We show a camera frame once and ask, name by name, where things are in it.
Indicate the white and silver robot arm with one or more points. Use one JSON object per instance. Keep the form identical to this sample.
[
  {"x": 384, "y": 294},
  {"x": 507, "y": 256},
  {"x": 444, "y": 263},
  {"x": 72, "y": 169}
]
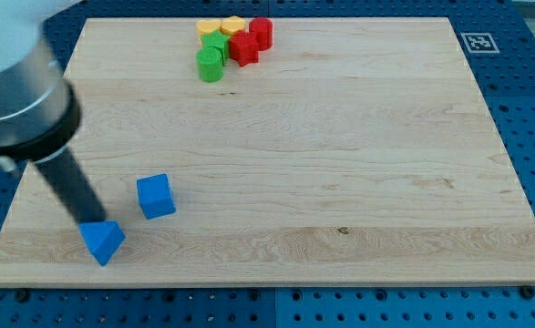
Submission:
[{"x": 39, "y": 112}]

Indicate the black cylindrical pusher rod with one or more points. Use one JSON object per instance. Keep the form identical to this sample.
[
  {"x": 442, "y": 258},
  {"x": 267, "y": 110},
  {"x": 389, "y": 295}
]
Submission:
[{"x": 65, "y": 177}]

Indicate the red cylinder block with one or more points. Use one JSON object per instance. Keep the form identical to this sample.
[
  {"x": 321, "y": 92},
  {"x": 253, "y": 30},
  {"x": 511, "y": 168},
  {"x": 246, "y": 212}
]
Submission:
[{"x": 262, "y": 27}]

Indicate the white fiducial marker tag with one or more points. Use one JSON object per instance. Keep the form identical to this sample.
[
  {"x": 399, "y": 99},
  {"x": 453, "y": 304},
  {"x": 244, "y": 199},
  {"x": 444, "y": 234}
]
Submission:
[{"x": 479, "y": 43}]

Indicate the yellow heart block right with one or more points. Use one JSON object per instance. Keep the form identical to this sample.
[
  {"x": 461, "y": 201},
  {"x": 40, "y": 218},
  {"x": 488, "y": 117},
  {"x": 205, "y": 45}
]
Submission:
[{"x": 232, "y": 25}]

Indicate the green star block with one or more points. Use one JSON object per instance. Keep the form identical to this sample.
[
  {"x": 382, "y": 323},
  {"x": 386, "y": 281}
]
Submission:
[{"x": 220, "y": 41}]

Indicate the red star block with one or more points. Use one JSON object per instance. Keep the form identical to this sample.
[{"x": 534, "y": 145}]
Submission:
[{"x": 244, "y": 48}]

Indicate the blue triangle block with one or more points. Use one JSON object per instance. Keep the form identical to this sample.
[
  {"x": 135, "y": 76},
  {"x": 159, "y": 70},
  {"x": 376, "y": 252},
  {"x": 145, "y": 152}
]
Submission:
[{"x": 102, "y": 239}]

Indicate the yellow heart block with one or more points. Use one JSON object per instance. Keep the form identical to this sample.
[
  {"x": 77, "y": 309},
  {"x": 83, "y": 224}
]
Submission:
[
  {"x": 207, "y": 26},
  {"x": 232, "y": 25}
]

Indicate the light wooden board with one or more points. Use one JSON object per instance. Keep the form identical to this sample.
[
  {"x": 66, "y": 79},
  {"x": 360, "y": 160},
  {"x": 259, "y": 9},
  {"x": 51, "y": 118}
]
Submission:
[{"x": 356, "y": 152}]

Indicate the green cylinder block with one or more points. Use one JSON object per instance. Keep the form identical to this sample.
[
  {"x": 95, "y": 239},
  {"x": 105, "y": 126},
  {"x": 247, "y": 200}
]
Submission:
[{"x": 209, "y": 62}]

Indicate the blue cube block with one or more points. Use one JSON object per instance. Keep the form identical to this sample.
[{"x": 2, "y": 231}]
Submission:
[{"x": 155, "y": 196}]

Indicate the yellow heart block left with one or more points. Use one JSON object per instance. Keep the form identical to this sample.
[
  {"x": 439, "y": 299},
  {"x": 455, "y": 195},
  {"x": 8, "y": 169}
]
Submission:
[{"x": 207, "y": 26}]

